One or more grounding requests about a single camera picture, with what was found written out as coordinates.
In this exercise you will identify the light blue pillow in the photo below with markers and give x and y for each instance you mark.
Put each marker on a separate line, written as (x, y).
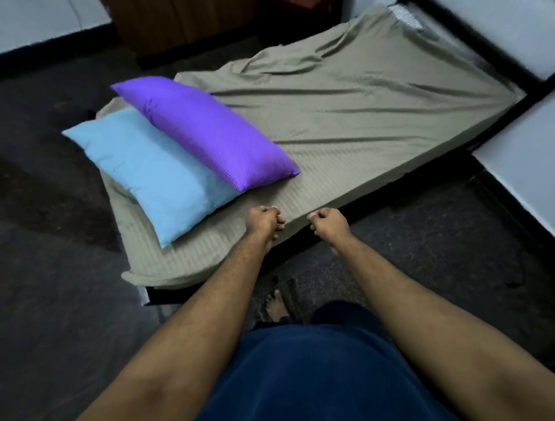
(147, 173)

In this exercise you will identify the beige striped bed sheet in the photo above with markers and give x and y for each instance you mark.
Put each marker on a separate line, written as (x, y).
(368, 112)

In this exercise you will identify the person's left foot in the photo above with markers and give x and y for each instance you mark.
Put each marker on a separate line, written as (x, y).
(276, 305)

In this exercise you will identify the person's navy blue shirt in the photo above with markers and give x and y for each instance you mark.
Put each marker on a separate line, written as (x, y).
(325, 381)

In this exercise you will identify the person's left forearm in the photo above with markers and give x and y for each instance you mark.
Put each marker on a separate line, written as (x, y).
(186, 347)

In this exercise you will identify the person's left hand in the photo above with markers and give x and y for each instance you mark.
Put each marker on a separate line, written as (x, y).
(264, 223)

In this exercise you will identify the brown wooden wardrobe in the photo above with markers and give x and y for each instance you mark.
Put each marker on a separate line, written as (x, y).
(173, 21)

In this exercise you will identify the person's right hand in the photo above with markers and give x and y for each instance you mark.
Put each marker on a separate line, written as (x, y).
(331, 225)

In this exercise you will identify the person's right forearm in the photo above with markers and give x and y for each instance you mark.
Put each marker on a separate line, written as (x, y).
(446, 342)

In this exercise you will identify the person's dark trousers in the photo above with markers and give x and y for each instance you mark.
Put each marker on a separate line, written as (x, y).
(347, 314)

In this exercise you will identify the purple dotted pillow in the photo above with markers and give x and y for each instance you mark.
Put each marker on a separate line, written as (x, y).
(208, 130)

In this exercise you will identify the white striped mattress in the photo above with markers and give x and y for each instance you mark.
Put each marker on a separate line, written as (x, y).
(405, 15)

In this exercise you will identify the dark wooden bed frame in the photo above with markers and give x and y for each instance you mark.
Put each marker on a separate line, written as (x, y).
(537, 86)

